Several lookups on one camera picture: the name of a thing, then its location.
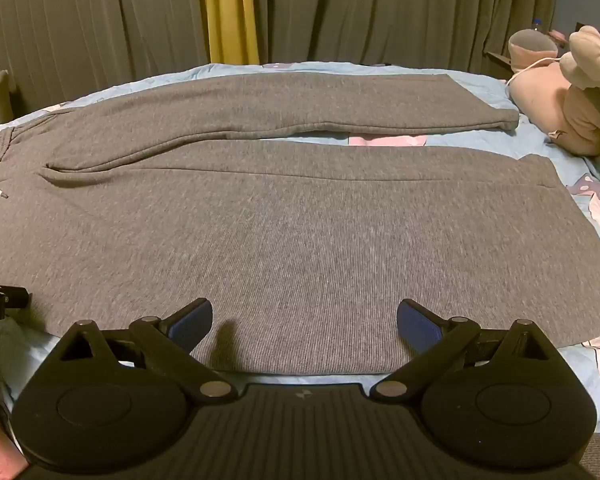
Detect beige plush toy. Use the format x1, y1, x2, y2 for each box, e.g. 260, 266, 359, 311
560, 25, 600, 106

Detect blue printed bed sheet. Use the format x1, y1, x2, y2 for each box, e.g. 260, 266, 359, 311
0, 61, 600, 391

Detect yellow curtain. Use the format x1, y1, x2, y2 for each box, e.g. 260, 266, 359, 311
198, 0, 261, 66

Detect pink round cushion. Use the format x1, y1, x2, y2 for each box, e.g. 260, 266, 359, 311
508, 29, 560, 72

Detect white cable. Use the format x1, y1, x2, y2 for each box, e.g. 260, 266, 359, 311
505, 55, 576, 86

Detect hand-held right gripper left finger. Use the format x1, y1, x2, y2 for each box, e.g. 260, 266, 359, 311
47, 298, 238, 403

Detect pink plush toy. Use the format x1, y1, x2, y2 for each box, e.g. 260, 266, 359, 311
507, 62, 600, 157

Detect grey curtain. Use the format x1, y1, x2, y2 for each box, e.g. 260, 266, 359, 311
252, 0, 576, 81
0, 0, 212, 128

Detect grey pants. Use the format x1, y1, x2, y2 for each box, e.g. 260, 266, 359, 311
0, 72, 600, 376

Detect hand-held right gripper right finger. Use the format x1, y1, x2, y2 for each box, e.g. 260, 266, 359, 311
369, 298, 556, 402

